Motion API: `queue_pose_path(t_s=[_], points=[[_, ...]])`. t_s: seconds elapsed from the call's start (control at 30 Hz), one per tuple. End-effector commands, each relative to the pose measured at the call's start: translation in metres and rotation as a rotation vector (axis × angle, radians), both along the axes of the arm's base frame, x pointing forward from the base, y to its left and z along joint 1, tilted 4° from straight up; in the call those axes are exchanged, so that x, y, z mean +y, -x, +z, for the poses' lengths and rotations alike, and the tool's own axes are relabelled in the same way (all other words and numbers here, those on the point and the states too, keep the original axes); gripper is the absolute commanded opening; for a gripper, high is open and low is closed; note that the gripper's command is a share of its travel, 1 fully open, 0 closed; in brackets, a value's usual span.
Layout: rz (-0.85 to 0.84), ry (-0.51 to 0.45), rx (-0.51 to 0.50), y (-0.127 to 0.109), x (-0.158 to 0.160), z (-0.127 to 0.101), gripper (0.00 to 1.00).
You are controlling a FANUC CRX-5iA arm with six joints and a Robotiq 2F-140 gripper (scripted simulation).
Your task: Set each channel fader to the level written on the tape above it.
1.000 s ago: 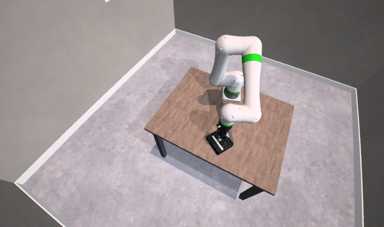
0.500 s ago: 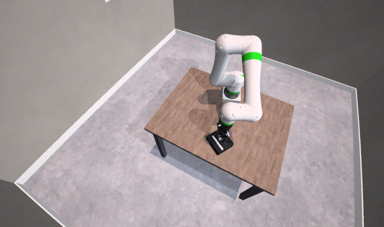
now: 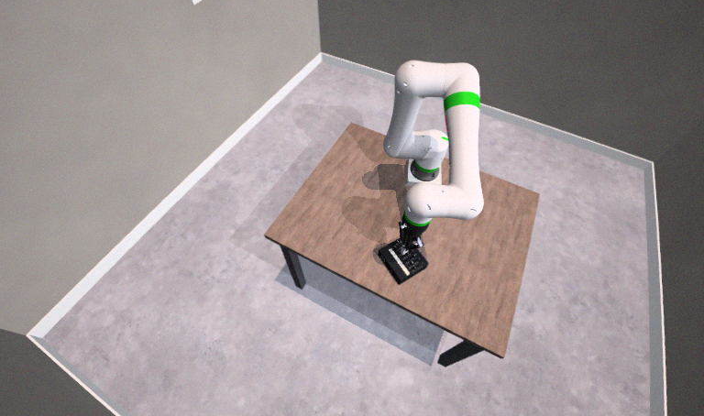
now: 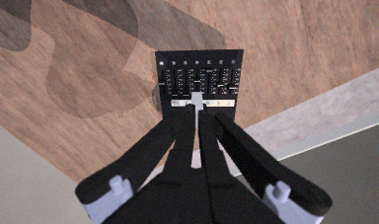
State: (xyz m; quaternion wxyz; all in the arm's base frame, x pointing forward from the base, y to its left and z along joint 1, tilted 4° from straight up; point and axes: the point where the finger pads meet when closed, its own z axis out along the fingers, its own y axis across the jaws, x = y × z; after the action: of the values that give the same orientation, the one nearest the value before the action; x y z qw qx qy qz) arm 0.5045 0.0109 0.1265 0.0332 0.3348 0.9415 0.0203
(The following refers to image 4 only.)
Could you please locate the black lighting desk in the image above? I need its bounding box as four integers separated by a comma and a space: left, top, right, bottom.
155, 49, 244, 121

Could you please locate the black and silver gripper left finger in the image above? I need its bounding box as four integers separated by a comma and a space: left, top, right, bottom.
75, 92, 197, 224

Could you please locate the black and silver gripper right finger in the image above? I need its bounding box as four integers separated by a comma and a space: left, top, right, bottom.
196, 92, 333, 224

